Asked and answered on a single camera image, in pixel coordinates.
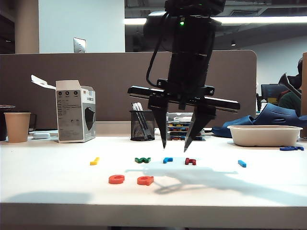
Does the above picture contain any dark lidded cup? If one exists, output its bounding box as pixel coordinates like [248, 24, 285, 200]
[0, 104, 16, 142]

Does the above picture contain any white earbud case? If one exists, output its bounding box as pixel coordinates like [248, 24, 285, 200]
[33, 132, 51, 140]

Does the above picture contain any navy blue slipper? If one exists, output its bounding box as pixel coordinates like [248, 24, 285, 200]
[211, 115, 256, 139]
[253, 103, 307, 127]

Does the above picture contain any computer monitor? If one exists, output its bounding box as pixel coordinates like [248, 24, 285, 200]
[260, 84, 286, 99]

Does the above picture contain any person in green shirt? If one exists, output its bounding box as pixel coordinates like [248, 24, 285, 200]
[275, 58, 303, 117]

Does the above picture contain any black camera cable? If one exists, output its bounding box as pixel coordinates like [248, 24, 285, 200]
[146, 11, 171, 89]

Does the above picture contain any white grey mask box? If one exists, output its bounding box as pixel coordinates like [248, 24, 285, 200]
[31, 75, 97, 144]

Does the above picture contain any black mesh pen holder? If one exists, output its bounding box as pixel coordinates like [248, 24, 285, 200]
[130, 110, 156, 142]

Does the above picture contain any brown paper cup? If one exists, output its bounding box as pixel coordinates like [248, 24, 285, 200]
[4, 113, 32, 144]

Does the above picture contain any orange letter c magnet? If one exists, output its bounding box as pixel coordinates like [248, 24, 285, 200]
[108, 174, 126, 184]

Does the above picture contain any brown desk partition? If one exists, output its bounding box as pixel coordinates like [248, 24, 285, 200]
[0, 50, 257, 130]

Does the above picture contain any metal wall plate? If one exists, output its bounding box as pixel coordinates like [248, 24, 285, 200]
[73, 37, 87, 54]

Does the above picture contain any beige pulp bowl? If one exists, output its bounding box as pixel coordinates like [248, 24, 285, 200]
[227, 126, 304, 148]

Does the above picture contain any ceiling light strip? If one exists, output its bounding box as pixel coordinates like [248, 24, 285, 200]
[124, 16, 307, 25]

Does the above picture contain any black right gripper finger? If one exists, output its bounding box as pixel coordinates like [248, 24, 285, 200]
[147, 93, 169, 150]
[183, 105, 218, 153]

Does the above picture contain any brown board panel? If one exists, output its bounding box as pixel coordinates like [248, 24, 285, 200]
[300, 52, 307, 139]

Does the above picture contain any dark blue letter magnet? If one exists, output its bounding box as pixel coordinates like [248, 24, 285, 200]
[280, 146, 305, 152]

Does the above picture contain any orange letter a magnet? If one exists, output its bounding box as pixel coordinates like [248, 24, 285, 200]
[137, 176, 154, 186]

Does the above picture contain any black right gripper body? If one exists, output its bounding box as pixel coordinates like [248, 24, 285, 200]
[127, 51, 241, 113]

